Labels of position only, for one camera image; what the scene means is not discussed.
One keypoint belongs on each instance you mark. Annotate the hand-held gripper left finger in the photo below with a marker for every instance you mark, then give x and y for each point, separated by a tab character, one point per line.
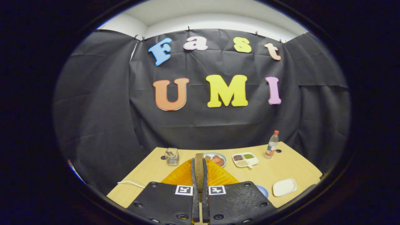
195	203

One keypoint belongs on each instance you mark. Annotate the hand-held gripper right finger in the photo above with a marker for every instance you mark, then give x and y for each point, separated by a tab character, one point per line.
205	203

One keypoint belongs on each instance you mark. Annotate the brown toast slice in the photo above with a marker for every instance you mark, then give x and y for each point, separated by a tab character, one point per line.
199	172

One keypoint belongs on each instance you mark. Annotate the red sausage piece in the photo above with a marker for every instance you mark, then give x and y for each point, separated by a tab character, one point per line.
217	160

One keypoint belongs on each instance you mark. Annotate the pale green round plate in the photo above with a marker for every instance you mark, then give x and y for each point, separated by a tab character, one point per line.
215	153

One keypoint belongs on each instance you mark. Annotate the blue round plate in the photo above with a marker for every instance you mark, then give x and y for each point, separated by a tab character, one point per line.
263	191

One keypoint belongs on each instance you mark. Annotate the white divided spice dish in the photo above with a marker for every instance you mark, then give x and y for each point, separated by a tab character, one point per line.
253	162

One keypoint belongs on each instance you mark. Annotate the white square plate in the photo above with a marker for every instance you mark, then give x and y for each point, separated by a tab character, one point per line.
284	187

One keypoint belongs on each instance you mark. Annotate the clear red-capped water bottle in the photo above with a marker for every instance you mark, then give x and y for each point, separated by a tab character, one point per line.
271	148

